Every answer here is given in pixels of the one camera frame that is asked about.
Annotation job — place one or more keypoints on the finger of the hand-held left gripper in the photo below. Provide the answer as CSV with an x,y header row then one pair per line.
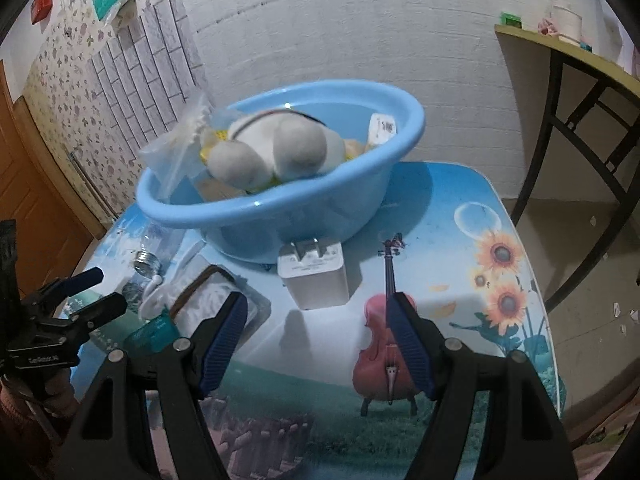
x,y
65,290
95,310

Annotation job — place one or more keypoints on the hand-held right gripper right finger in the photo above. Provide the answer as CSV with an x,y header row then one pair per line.
x,y
410,345

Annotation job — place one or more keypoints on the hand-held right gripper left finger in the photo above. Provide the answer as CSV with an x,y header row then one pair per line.
x,y
225,340

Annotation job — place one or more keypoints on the white power adapter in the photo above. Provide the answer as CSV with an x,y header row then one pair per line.
x,y
315,280

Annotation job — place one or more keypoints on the blue plastic basin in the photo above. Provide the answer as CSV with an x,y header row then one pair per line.
x,y
300,220

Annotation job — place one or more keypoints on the zip bag of wooden swabs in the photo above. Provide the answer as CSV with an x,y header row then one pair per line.
x,y
175,160

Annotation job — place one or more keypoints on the beige plush toy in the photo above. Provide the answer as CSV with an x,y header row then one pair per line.
x,y
295,150

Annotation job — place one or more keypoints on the white carton box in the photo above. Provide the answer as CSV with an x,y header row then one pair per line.
x,y
382,130

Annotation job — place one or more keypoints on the white swab pack brown band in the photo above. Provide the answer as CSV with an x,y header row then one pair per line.
x,y
210,305

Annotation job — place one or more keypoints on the white plastic hook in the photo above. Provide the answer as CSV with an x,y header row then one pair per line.
x,y
152,305

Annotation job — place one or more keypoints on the teal packet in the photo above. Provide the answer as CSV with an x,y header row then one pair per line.
x,y
155,332

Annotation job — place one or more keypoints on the small glass bottle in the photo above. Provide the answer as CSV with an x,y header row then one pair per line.
x,y
147,260

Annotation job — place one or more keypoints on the wooden door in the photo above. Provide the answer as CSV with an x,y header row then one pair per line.
x,y
35,185

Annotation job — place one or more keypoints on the wooden side table black legs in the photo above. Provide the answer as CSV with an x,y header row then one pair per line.
x,y
542,110

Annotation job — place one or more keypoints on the small green item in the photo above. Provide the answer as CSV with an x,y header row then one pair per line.
x,y
511,19

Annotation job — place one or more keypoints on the small pink item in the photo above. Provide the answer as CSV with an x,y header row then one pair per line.
x,y
546,26

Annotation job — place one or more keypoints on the white cup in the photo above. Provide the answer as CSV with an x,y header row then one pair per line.
x,y
566,22

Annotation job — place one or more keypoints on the red wall item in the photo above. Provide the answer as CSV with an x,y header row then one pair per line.
x,y
42,5

